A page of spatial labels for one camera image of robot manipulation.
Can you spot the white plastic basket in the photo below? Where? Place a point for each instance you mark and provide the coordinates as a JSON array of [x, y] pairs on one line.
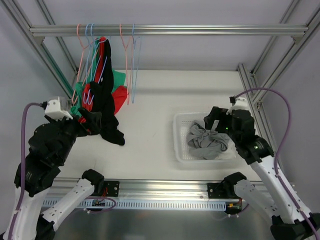
[[180, 126]]

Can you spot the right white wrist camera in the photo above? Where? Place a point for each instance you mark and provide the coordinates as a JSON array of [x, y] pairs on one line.
[[237, 103]]

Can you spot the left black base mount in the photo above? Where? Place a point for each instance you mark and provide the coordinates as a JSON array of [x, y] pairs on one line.
[[109, 188]]

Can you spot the white tank top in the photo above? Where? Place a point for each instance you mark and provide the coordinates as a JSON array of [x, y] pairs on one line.
[[229, 154]]

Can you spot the grey tank top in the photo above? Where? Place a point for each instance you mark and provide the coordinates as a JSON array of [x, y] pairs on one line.
[[206, 144]]

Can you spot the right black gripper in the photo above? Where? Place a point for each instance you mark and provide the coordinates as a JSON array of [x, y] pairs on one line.
[[219, 118]]

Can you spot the green tank top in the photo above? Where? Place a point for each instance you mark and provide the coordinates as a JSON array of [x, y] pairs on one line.
[[118, 93]]

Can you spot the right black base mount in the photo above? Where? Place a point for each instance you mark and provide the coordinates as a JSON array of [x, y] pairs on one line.
[[216, 190]]

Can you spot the white slotted cable duct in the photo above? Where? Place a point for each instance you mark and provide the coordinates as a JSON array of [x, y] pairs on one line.
[[139, 204]]

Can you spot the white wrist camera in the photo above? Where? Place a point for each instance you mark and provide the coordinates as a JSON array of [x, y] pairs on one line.
[[58, 107], [237, 103]]

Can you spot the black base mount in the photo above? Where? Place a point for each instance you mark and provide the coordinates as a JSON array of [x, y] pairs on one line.
[[109, 188], [216, 190]]

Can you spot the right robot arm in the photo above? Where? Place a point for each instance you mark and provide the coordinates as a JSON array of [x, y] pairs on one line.
[[288, 217]]

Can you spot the red tank top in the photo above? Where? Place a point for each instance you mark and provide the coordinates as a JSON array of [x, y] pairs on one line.
[[102, 84]]

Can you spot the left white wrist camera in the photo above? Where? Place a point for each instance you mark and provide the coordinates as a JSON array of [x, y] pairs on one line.
[[58, 107]]

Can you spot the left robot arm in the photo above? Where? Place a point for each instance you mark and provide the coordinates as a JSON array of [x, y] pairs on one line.
[[49, 148]]

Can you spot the aluminium hanging rail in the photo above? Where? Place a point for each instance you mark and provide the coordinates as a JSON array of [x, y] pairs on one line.
[[73, 30]]

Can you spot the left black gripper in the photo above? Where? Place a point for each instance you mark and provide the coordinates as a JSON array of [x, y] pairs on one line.
[[81, 124]]

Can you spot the black tank top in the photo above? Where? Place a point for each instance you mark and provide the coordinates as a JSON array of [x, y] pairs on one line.
[[103, 101]]

